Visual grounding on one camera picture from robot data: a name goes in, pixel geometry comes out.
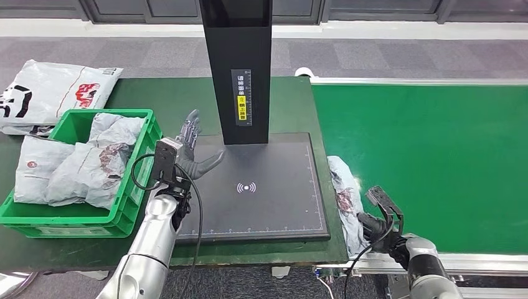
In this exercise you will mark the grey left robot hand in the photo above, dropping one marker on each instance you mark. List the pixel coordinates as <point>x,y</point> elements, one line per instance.
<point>194,165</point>

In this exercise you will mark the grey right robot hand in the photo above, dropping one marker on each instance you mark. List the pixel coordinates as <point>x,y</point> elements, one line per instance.
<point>377,231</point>

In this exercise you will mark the grey parcel with red print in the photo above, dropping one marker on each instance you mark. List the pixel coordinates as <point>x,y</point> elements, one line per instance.
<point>344,181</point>

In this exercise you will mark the plain grey parcel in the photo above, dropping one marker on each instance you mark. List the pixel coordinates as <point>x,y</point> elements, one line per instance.
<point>82,173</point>

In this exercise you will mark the grey parcel with round logo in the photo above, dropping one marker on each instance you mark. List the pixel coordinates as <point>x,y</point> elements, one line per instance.
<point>37,173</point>

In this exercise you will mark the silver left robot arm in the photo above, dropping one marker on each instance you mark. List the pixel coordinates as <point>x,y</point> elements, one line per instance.
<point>152,243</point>

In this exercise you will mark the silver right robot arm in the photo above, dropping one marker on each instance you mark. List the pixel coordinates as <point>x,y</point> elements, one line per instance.
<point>425,268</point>

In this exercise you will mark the black inbound scanner machine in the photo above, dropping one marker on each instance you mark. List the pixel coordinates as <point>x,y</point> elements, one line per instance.
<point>255,206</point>

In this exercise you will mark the green conveyor belt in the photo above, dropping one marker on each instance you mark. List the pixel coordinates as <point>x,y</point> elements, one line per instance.
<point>412,136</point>

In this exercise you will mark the white conveyor roller end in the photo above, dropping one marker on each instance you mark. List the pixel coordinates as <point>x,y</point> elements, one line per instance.
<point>305,72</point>

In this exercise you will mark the white parcel with black print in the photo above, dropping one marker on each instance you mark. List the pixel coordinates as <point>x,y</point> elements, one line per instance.
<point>49,91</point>

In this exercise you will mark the flat white parcel underneath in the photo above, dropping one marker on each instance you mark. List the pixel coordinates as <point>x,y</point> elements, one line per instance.
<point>24,130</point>

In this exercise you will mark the dark green table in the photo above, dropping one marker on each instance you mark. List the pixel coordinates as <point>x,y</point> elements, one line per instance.
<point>181,99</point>

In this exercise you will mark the black yellow label sticker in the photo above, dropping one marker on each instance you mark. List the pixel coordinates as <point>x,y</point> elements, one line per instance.
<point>241,97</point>

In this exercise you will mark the white table foot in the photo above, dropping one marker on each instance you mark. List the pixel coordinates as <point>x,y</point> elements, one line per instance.
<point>280,272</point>
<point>93,275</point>

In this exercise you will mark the green plastic crate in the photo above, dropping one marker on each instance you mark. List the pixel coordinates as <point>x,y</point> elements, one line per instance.
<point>66,218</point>

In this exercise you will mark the chrome round base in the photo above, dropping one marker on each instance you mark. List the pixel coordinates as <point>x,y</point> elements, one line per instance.
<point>14,284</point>

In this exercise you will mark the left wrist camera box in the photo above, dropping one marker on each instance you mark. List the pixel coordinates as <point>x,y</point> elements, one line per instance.
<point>166,161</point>

